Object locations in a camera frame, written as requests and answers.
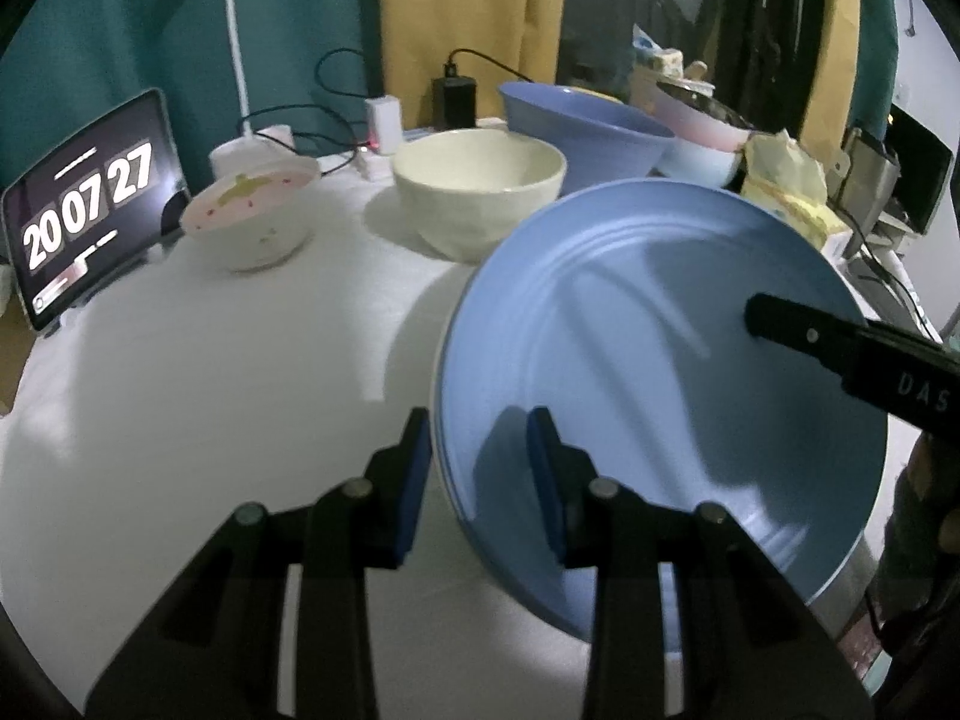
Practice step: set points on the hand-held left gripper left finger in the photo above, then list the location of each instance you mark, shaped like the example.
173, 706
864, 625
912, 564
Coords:
411, 487

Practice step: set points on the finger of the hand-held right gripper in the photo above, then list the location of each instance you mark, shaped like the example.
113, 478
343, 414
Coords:
795, 330

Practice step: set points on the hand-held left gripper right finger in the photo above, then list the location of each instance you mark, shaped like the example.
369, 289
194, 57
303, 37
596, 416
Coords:
544, 487

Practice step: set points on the blue plate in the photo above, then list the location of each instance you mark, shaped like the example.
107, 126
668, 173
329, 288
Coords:
645, 360

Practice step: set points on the large blue bowl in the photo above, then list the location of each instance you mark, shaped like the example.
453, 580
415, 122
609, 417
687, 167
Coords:
592, 142

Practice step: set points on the cream bowl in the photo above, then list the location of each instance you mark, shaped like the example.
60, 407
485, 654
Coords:
480, 187

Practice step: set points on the pink strawberry print bowl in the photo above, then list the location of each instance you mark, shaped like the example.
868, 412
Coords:
247, 217

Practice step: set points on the person's right hand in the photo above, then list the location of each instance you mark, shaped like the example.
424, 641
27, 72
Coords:
926, 517

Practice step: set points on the yellow tissue box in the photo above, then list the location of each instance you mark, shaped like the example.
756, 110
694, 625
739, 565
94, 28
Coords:
787, 187

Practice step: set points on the black monitor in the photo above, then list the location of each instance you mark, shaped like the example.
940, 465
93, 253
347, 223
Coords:
916, 165

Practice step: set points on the plain pink bowl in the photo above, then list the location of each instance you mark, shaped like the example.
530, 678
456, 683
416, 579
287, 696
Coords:
697, 131

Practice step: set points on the narrow yellow curtain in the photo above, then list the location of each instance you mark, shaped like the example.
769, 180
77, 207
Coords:
840, 30

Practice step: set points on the yellow packet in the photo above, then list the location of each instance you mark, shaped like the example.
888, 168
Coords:
600, 94

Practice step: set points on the blue and white packet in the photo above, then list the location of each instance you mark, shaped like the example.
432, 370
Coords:
660, 52

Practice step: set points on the narrow teal curtain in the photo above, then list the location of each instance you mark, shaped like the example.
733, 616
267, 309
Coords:
877, 22

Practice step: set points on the white power strip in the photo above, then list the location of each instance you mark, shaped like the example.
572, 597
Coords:
379, 163

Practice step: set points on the white charger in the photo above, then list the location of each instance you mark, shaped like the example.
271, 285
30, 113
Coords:
384, 124

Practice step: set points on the black charger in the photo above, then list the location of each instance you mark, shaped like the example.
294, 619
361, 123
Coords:
454, 101

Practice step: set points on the tablet with clock display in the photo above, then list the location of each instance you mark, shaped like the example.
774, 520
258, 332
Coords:
90, 210

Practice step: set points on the wide yellow curtain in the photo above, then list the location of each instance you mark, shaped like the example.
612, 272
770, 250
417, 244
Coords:
465, 0

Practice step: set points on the white desk lamp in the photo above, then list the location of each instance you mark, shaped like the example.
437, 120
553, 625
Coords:
236, 52

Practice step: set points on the wide teal curtain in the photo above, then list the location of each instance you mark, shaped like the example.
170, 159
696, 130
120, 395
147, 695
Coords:
112, 30

